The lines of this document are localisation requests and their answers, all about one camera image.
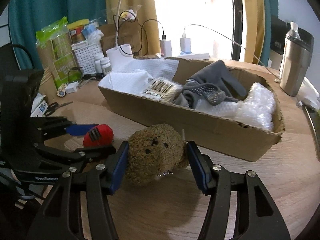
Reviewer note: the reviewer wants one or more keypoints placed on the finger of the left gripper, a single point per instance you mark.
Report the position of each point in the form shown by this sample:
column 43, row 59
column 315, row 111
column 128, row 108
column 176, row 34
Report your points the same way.
column 95, row 153
column 79, row 130

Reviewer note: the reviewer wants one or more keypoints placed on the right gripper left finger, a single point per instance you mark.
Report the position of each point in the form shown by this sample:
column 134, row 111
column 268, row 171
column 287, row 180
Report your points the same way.
column 60, row 214

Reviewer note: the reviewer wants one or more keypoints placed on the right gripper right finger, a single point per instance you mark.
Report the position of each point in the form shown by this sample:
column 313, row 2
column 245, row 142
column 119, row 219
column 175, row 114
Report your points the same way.
column 241, row 198

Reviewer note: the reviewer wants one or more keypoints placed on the red plush toy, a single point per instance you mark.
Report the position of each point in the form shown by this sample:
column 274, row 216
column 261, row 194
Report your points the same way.
column 100, row 135

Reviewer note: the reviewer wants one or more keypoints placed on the brown plush bear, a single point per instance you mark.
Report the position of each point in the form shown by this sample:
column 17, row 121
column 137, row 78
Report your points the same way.
column 154, row 152

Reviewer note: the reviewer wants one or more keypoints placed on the white towel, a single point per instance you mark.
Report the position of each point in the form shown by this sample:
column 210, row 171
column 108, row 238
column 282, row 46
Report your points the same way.
column 134, row 76

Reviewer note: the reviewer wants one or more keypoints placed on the cotton swab bag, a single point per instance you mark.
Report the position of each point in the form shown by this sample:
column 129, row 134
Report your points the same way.
column 161, row 89

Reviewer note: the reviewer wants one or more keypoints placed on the bubble wrap roll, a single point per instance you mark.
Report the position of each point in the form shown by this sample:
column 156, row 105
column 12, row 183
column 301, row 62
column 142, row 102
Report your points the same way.
column 257, row 109

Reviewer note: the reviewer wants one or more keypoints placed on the grey dotted glove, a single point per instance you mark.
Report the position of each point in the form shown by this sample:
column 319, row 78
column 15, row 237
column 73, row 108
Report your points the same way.
column 213, row 83

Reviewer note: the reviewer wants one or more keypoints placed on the white dotted cloth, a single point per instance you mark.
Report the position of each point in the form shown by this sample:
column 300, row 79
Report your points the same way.
column 224, row 109

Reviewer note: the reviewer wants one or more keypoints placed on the small white plug adapter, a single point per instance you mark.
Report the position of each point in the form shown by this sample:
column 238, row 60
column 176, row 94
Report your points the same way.
column 72, row 87

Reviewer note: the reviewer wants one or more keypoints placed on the white pill bottle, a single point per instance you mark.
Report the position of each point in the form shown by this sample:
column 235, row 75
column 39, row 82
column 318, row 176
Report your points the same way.
column 97, row 58
column 105, row 65

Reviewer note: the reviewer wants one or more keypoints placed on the white perforated basket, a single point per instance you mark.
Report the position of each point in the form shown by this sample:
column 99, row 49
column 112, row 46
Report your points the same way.
column 85, row 53

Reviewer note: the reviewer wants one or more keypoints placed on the green paper cup package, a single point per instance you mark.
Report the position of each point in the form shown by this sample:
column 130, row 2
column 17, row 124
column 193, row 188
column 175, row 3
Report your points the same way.
column 54, row 47

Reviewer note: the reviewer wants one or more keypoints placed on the brown cardboard box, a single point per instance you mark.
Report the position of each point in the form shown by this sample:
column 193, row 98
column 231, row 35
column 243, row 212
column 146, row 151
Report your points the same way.
column 222, row 135

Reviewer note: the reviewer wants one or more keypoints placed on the black smartphone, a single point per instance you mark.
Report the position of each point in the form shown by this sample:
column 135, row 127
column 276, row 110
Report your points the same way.
column 312, row 117

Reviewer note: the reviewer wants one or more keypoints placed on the left teal curtain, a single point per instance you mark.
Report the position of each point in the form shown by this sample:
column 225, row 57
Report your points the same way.
column 26, row 17

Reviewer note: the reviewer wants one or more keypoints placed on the teal curtain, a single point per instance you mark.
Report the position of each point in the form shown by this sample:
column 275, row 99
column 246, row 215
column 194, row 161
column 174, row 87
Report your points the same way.
column 271, row 9
column 26, row 17

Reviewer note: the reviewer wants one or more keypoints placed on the white plastic container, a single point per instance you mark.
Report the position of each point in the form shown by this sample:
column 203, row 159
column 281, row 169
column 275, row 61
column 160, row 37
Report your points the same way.
column 308, row 94

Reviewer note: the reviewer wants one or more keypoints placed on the left yellow curtain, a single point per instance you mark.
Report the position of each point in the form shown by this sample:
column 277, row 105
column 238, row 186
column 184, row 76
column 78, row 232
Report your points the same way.
column 137, row 22

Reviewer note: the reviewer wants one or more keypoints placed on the yellow curtain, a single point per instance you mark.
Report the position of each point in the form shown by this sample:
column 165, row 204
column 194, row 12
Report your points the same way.
column 137, row 22
column 254, row 30

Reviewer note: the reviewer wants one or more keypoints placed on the white power strip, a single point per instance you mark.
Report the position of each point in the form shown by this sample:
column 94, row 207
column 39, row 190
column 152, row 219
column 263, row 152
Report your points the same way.
column 192, row 56

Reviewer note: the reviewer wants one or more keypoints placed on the steel travel tumbler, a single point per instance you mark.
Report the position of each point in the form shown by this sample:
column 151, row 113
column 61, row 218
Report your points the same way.
column 296, row 60

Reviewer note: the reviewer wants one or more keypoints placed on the clear water bottle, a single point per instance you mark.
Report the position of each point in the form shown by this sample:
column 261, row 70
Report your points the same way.
column 293, row 32

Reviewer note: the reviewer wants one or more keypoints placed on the right yellow curtain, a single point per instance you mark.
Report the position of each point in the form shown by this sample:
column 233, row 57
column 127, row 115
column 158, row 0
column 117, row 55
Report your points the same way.
column 254, row 30

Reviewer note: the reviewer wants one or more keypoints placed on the right teal curtain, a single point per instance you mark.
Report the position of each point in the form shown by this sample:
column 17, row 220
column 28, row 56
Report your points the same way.
column 271, row 9

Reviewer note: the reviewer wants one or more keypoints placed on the black handled scissors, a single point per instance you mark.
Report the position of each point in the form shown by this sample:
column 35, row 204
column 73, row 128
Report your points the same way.
column 54, row 106

